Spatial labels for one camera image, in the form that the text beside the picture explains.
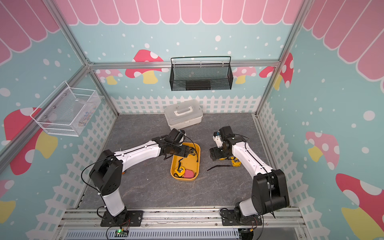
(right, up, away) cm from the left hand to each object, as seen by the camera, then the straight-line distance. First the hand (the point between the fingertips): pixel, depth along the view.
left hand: (184, 152), depth 90 cm
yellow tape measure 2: (-1, -10, -3) cm, 11 cm away
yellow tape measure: (+32, -7, +2) cm, 33 cm away
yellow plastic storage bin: (+5, -7, +4) cm, 9 cm away
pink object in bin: (+3, -12, -3) cm, 13 cm away
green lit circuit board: (-30, -37, -17) cm, 50 cm away
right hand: (+20, 0, -3) cm, 20 cm away
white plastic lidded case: (-2, +25, +15) cm, 29 cm away
